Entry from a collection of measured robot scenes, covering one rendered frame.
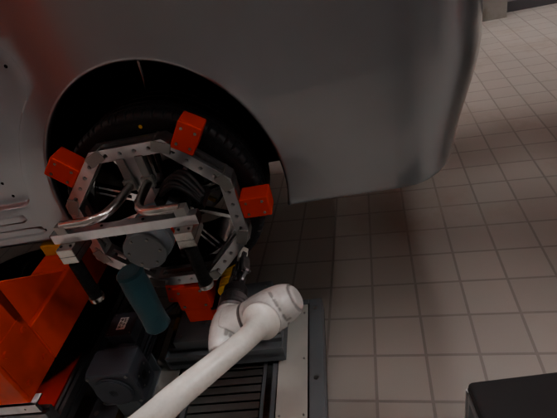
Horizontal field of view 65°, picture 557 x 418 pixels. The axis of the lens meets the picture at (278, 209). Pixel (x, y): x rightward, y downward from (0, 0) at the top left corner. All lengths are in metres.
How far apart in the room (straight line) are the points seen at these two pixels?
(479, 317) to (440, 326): 0.17
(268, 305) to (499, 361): 1.08
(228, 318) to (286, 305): 0.18
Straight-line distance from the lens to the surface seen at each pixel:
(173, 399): 1.00
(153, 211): 1.16
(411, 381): 1.86
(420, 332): 2.00
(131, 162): 1.34
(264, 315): 1.11
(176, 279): 1.57
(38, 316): 1.63
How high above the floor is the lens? 1.55
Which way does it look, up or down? 33 degrees down
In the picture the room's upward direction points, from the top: 15 degrees counter-clockwise
